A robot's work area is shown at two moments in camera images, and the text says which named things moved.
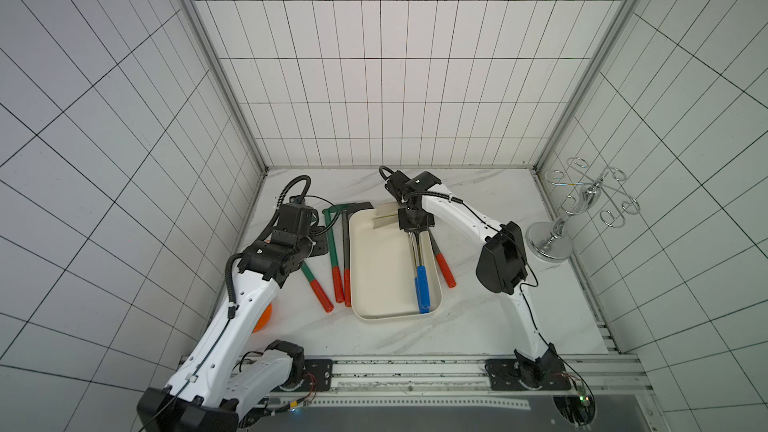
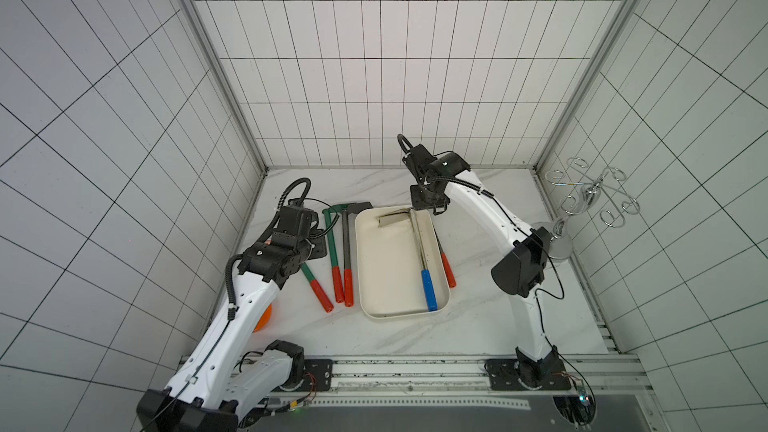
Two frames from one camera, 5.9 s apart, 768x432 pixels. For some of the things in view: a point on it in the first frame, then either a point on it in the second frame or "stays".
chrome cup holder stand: [550, 239] stays
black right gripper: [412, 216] to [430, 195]
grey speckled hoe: [346, 251] stays
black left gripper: [319, 237] stays
